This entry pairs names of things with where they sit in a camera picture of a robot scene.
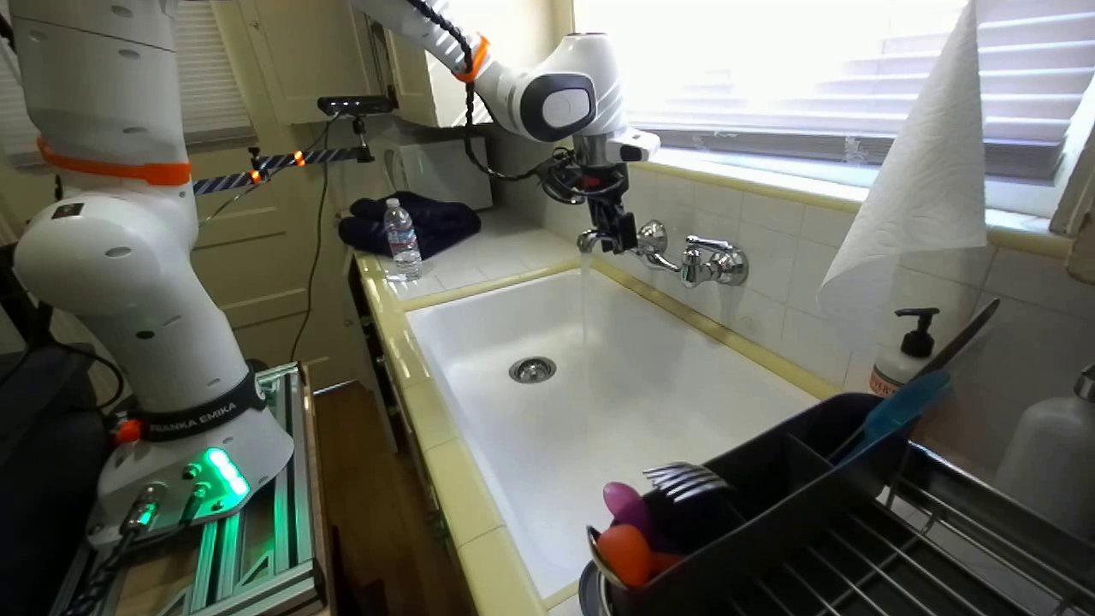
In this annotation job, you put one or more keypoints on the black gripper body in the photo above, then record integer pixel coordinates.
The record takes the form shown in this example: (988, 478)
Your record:
(602, 187)

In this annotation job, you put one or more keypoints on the chrome faucet spout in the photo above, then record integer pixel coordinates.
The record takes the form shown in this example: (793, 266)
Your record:
(586, 239)

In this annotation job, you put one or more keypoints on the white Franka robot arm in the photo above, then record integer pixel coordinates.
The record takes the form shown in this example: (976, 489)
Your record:
(113, 276)

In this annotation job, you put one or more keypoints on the metal sink drain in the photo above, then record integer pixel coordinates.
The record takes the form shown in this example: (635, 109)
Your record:
(532, 371)

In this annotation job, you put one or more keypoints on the dark blue folded cloth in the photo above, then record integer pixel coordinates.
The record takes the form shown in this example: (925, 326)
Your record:
(432, 221)

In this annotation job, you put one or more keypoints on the white ceramic sink basin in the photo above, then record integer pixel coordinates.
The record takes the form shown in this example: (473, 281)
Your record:
(636, 398)

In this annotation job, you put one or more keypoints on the clear plastic water bottle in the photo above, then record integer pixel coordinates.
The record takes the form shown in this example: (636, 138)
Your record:
(402, 243)

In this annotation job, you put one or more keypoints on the white window blinds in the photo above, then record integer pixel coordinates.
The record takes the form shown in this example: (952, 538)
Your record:
(822, 69)

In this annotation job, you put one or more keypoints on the metal forks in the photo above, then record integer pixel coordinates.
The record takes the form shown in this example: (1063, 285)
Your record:
(684, 484)

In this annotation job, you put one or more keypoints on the purple plastic utensil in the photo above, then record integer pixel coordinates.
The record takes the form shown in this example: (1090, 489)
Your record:
(624, 506)

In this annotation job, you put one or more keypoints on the white paper towel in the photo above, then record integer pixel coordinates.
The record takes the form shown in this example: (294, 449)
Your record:
(925, 193)

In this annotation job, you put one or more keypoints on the dark grey utensil caddy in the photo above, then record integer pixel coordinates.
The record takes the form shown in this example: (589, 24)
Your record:
(787, 484)

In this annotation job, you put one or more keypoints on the soap bottle with black pump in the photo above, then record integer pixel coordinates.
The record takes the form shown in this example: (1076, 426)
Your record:
(905, 365)

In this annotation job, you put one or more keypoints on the orange plastic utensil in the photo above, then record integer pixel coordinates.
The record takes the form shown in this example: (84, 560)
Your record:
(624, 560)

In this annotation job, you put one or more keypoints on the blue spatula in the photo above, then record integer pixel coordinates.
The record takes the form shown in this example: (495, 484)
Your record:
(900, 411)

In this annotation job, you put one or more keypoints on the metal dish rack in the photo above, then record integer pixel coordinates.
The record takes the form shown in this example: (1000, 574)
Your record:
(947, 548)

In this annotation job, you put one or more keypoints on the white plastic jug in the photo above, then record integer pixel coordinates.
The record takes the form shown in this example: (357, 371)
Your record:
(1054, 463)

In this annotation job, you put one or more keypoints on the orange red button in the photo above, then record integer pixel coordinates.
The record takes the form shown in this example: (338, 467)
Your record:
(128, 433)

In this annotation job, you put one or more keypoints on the chrome wall faucet body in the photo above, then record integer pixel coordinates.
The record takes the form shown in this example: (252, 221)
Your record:
(714, 266)

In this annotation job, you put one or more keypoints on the black camera bar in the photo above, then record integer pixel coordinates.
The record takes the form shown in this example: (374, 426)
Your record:
(357, 103)

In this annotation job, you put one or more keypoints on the aluminium frame stand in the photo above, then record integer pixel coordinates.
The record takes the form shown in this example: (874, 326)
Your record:
(268, 548)

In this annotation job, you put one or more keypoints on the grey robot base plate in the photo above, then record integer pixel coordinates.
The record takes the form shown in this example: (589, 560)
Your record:
(193, 480)

